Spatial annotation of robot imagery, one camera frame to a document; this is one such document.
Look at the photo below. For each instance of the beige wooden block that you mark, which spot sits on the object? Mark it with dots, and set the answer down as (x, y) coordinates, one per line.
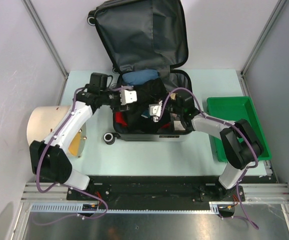
(173, 96)

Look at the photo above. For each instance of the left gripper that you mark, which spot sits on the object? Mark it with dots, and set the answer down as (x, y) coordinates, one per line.
(118, 107)

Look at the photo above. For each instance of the black clothing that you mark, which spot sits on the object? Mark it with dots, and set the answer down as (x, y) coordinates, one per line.
(151, 92)

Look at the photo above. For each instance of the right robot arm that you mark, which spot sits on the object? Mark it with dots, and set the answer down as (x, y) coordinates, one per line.
(241, 144)

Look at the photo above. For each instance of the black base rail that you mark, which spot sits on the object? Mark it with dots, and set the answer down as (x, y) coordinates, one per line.
(166, 193)

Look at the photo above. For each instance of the blue cloth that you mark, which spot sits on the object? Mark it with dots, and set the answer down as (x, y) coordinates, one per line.
(140, 77)

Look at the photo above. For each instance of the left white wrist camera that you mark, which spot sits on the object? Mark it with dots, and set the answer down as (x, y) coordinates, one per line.
(128, 96)

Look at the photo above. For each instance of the white black space suitcase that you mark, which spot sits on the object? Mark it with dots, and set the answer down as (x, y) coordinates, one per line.
(139, 35)

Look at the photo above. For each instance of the teal cream sock towel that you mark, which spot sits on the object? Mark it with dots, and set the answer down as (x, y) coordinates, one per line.
(146, 114)

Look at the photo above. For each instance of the white square box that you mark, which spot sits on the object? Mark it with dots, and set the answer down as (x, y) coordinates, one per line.
(177, 125)

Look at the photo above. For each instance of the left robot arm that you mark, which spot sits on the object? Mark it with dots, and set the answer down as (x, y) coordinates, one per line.
(49, 158)

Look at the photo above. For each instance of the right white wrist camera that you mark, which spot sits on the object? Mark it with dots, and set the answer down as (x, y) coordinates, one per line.
(155, 111)

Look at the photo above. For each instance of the beige drum with orange lid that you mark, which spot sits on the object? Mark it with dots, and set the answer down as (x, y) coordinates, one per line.
(43, 121)

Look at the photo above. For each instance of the red cloth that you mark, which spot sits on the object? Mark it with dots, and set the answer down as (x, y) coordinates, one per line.
(119, 119)

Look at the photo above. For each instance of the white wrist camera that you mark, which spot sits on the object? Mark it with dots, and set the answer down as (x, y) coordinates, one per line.
(155, 111)
(128, 96)

